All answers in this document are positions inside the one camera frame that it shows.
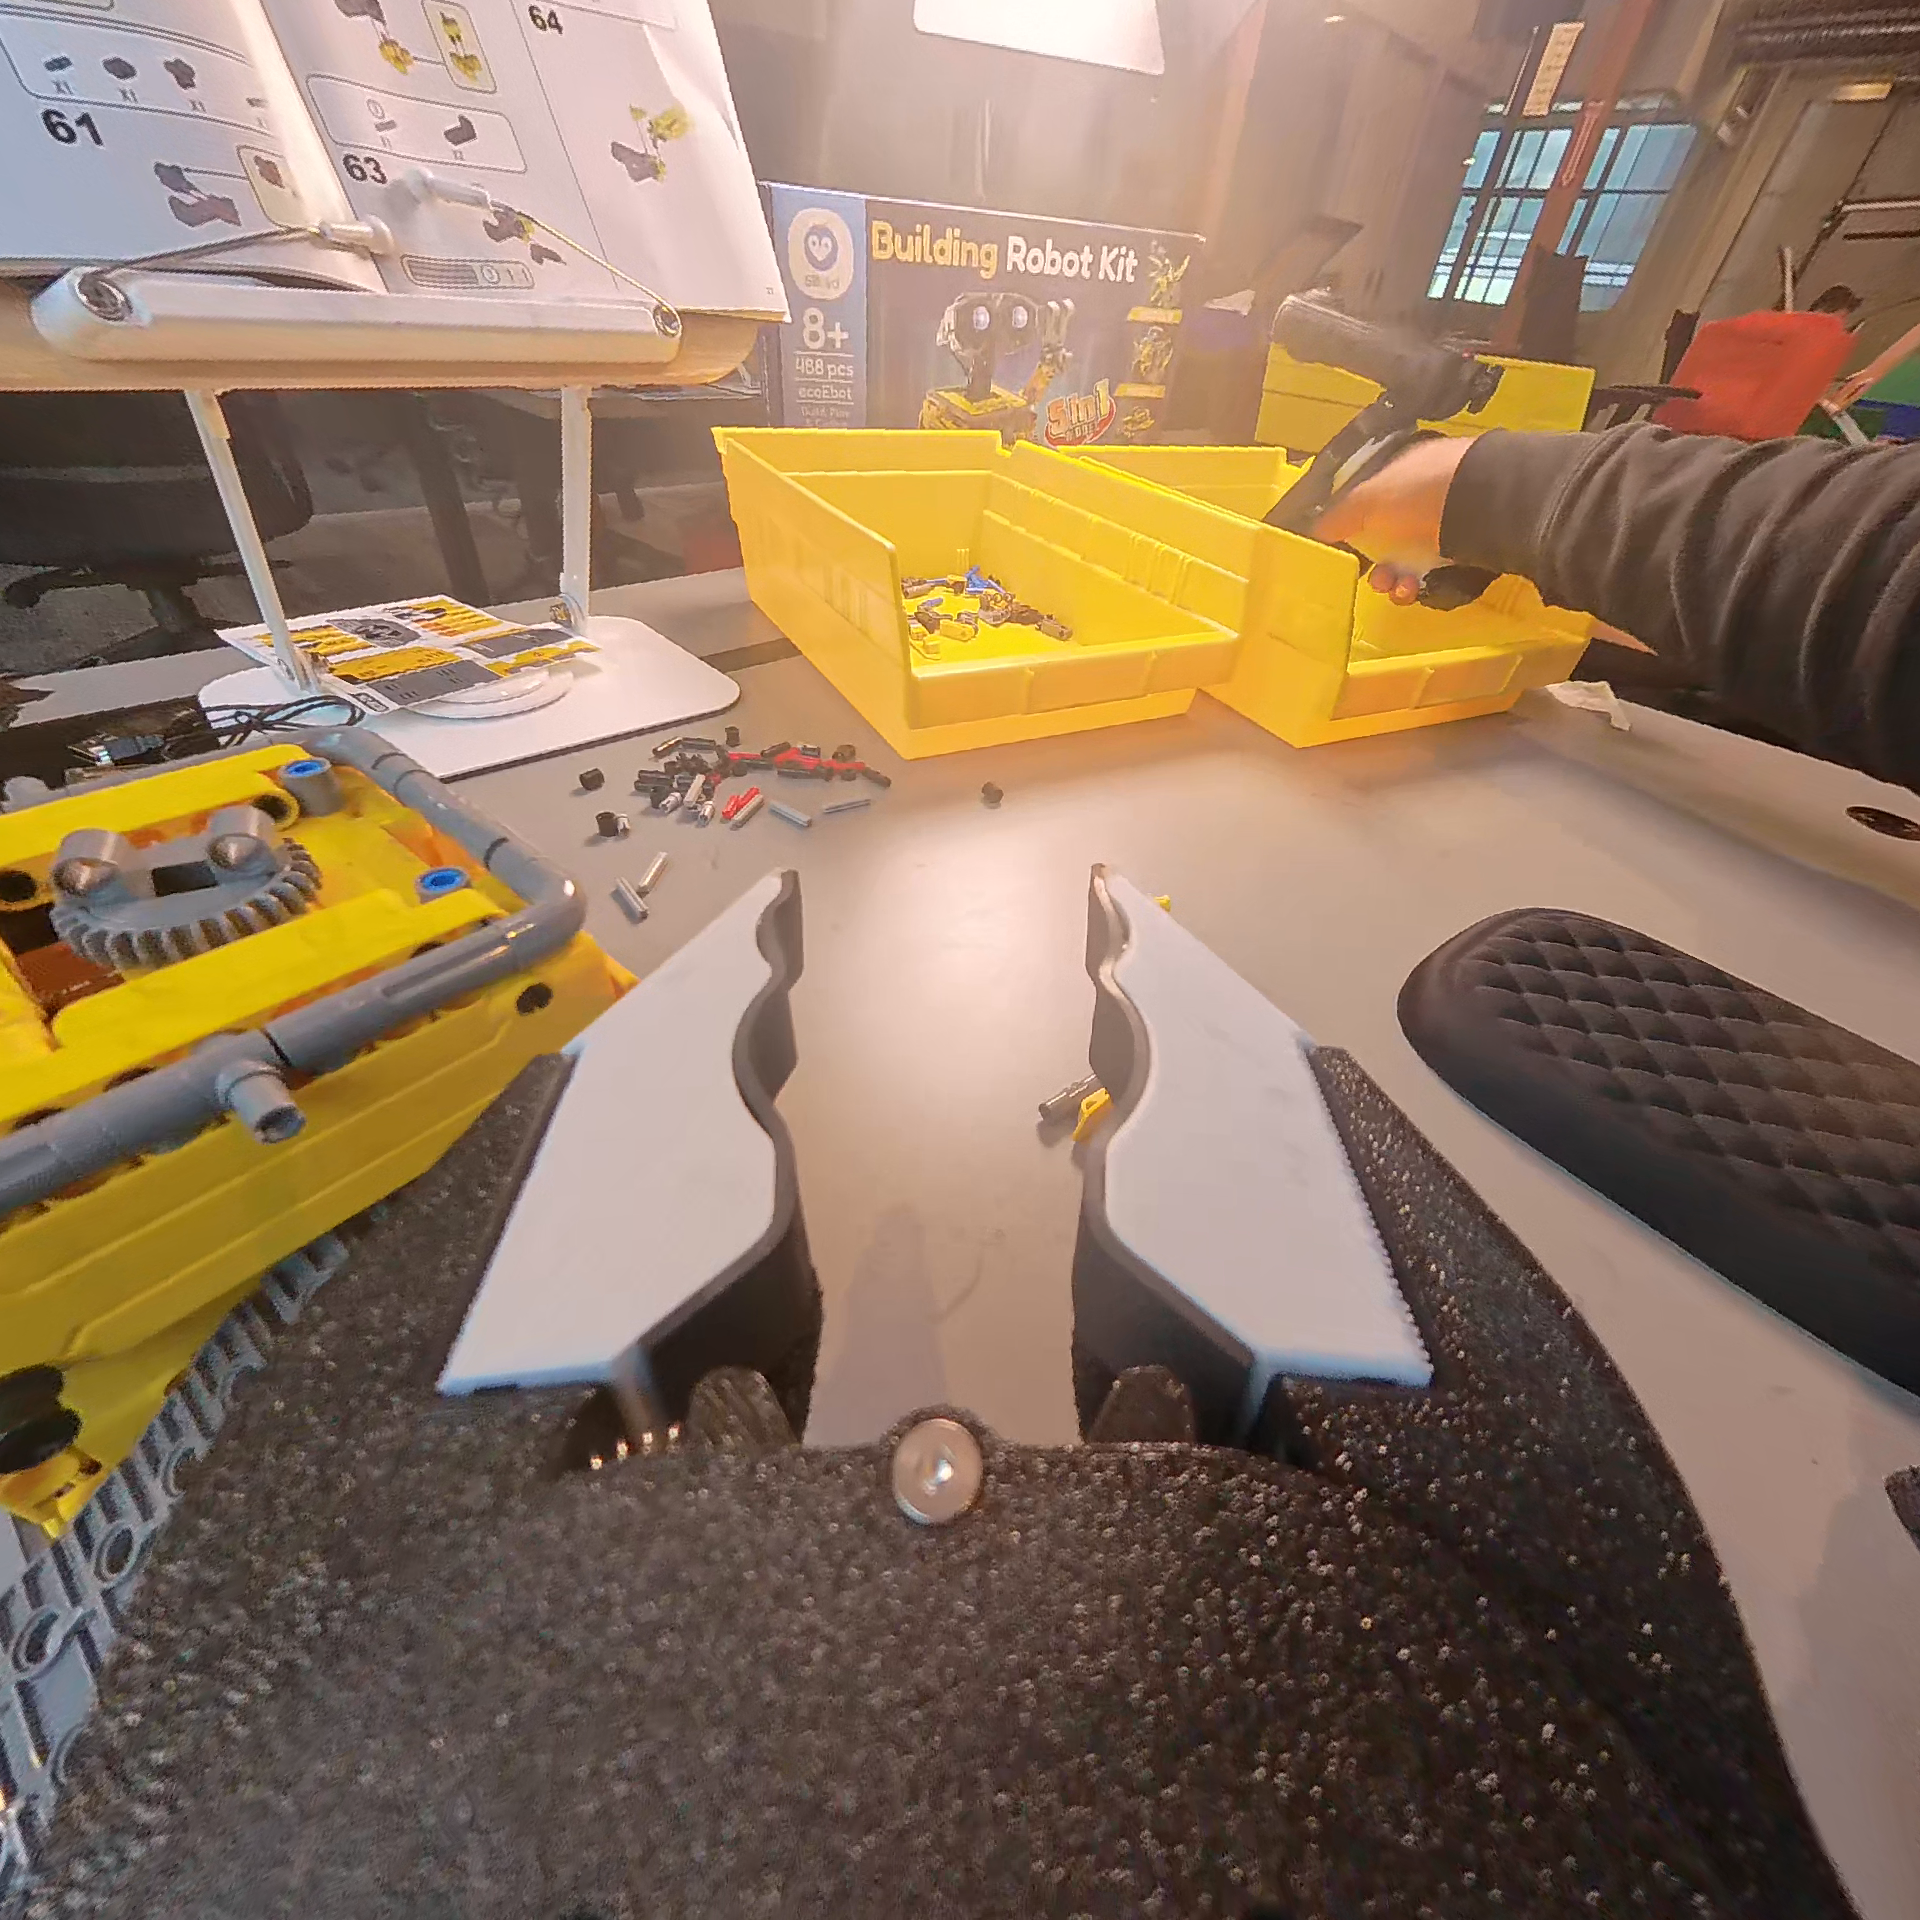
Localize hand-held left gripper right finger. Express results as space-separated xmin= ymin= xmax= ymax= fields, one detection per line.
xmin=1079 ymin=868 xmax=1438 ymax=1412

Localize yellow grey bricks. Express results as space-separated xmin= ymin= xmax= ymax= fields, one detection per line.
xmin=895 ymin=571 xmax=1076 ymax=645

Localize stack of yellow bins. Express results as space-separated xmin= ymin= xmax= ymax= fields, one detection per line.
xmin=1256 ymin=347 xmax=1600 ymax=452

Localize sticker sheet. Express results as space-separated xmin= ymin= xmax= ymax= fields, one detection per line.
xmin=227 ymin=595 xmax=595 ymax=718

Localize black cable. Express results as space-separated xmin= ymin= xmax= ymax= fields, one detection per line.
xmin=62 ymin=695 xmax=365 ymax=768

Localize person's right hand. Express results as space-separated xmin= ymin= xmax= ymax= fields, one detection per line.
xmin=1313 ymin=433 xmax=1480 ymax=603

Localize instruction booklet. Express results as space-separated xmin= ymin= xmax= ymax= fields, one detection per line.
xmin=0 ymin=0 xmax=788 ymax=317

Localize dark printed box stack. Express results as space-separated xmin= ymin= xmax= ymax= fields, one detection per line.
xmin=766 ymin=187 xmax=1206 ymax=446

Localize wooden booklet stand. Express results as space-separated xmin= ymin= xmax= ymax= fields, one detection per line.
xmin=0 ymin=265 xmax=766 ymax=691

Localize person's right forearm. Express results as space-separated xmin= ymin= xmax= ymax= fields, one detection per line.
xmin=1439 ymin=422 xmax=1920 ymax=789

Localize grey desk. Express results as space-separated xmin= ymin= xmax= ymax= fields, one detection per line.
xmin=0 ymin=571 xmax=1920 ymax=1920

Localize yellow tracked brick vehicle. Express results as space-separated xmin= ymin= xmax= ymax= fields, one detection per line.
xmin=0 ymin=735 xmax=638 ymax=1862

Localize yellow plastic bin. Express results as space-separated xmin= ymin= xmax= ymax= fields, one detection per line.
xmin=713 ymin=429 xmax=1245 ymax=759
xmin=1021 ymin=441 xmax=1600 ymax=752

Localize white round stand base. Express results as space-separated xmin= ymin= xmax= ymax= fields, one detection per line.
xmin=194 ymin=617 xmax=741 ymax=783

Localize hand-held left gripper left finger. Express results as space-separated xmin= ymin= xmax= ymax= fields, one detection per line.
xmin=442 ymin=871 xmax=819 ymax=1415

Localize pile of small brick parts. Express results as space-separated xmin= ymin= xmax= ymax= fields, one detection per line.
xmin=571 ymin=730 xmax=895 ymax=857

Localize red object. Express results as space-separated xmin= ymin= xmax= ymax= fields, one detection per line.
xmin=1660 ymin=302 xmax=1860 ymax=446

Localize bright white light panel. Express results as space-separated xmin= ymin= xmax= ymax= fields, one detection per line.
xmin=914 ymin=0 xmax=1166 ymax=77

